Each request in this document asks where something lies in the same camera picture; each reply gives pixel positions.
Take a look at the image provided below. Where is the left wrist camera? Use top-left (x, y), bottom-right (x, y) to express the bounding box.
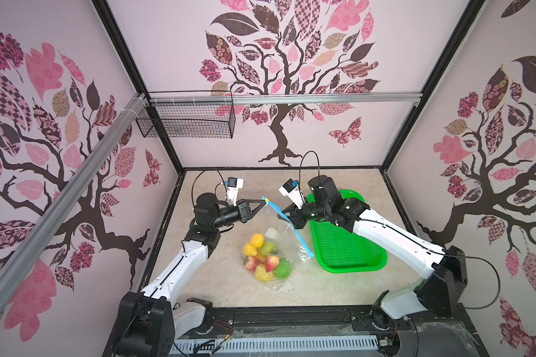
top-left (224, 177), bottom-right (244, 206)

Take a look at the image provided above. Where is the green apple toy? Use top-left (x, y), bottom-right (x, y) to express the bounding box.
top-left (272, 260), bottom-right (292, 280)

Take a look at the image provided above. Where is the rear aluminium frame rail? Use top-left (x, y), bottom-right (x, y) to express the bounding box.
top-left (150, 92), bottom-right (423, 106)

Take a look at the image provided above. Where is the pale yellow fruit toy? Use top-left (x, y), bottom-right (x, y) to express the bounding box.
top-left (254, 264), bottom-right (276, 283)

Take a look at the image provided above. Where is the clear zip bag blue zipper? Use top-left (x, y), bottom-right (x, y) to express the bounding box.
top-left (241, 197), bottom-right (315, 290)

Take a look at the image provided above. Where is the white slotted cable duct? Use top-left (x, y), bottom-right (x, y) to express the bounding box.
top-left (157, 336), bottom-right (379, 356)

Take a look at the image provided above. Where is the aluminium frame rail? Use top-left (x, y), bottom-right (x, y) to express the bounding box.
top-left (0, 93), bottom-right (147, 313)
top-left (150, 92), bottom-right (423, 106)

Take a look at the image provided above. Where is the black wire wall basket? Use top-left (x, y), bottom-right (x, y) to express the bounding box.
top-left (135, 89), bottom-right (236, 139)

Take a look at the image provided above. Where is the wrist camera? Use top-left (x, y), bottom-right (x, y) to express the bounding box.
top-left (224, 177), bottom-right (244, 206)
top-left (278, 178), bottom-right (305, 209)

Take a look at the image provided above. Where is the yellow lemon toy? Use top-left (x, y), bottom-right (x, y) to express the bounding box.
top-left (242, 242), bottom-right (258, 257)

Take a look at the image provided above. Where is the left aluminium frame rail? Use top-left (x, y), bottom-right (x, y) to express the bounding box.
top-left (0, 93), bottom-right (147, 313)

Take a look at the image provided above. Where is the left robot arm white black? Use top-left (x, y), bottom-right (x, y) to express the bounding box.
top-left (103, 193), bottom-right (267, 356)

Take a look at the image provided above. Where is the green pear toy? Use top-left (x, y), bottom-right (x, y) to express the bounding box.
top-left (258, 242), bottom-right (278, 257)

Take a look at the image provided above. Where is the green plastic basket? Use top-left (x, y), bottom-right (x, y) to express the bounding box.
top-left (307, 194), bottom-right (388, 274)

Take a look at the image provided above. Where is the red apple toy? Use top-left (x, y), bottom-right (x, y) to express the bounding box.
top-left (264, 254), bottom-right (280, 272)

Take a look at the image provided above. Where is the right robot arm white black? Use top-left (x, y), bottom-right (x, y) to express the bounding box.
top-left (279, 175), bottom-right (468, 330)

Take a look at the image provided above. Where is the yellow pear toy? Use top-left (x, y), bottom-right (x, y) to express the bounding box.
top-left (250, 234), bottom-right (264, 248)

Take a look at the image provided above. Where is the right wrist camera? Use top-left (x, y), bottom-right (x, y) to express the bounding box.
top-left (278, 178), bottom-right (305, 209)

